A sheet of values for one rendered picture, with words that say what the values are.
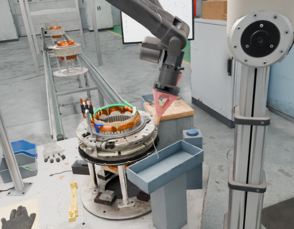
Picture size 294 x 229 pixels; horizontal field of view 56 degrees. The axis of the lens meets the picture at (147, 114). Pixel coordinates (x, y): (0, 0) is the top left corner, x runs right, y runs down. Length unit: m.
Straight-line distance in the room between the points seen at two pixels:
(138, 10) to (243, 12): 0.27
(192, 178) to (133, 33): 1.22
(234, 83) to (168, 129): 2.09
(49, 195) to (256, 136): 0.90
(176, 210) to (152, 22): 0.62
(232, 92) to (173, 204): 2.45
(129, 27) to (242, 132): 1.35
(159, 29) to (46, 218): 0.85
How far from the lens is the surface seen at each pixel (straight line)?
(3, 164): 1.61
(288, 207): 2.45
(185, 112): 1.26
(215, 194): 2.46
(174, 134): 1.30
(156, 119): 0.86
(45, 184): 1.43
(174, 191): 0.96
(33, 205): 1.34
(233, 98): 3.35
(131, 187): 1.28
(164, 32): 0.78
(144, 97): 1.51
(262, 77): 0.91
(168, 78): 0.82
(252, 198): 1.11
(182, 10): 2.06
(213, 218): 2.26
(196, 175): 1.21
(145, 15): 0.78
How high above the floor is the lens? 1.57
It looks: 24 degrees down
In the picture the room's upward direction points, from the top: 5 degrees counter-clockwise
